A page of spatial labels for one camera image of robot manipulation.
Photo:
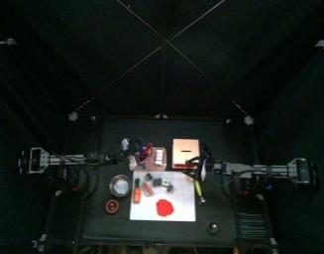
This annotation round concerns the red plastic utensil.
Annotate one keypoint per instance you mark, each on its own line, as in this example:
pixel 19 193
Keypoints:
pixel 148 146

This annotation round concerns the red and white block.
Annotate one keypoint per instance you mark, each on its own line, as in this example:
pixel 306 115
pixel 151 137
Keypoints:
pixel 146 189

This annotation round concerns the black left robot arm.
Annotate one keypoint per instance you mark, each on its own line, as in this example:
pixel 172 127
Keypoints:
pixel 58 159

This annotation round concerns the pink wooden tray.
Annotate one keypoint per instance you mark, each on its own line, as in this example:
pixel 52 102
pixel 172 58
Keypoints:
pixel 154 164

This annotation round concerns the metal frame corner bracket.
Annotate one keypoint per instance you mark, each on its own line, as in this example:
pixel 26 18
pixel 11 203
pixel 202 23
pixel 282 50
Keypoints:
pixel 8 42
pixel 249 120
pixel 160 116
pixel 322 43
pixel 72 116

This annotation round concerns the blue plastic utensil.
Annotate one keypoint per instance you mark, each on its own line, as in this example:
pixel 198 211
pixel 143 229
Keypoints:
pixel 142 152

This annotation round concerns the orange toy carrot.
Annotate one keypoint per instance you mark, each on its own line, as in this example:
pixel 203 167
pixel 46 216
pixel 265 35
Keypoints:
pixel 136 195

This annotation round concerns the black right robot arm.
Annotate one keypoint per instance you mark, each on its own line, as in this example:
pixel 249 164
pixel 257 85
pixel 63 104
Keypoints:
pixel 257 169

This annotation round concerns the metal bowl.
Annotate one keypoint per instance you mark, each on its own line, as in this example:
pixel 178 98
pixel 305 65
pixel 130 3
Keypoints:
pixel 120 187

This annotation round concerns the black round dome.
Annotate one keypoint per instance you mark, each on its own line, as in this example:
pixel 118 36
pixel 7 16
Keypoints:
pixel 214 227

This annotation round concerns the green carrot top piece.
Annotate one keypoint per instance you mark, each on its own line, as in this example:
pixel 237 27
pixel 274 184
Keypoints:
pixel 136 182

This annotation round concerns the red plastic cup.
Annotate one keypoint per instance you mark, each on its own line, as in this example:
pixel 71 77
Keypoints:
pixel 134 162

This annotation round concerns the white cutting board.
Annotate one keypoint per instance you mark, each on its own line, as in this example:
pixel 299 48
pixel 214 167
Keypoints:
pixel 182 211

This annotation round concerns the red play dough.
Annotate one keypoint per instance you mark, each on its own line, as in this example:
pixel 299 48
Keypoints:
pixel 164 207

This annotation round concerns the wooden box with red front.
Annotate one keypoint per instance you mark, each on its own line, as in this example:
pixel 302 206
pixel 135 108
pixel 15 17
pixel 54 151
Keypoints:
pixel 186 147

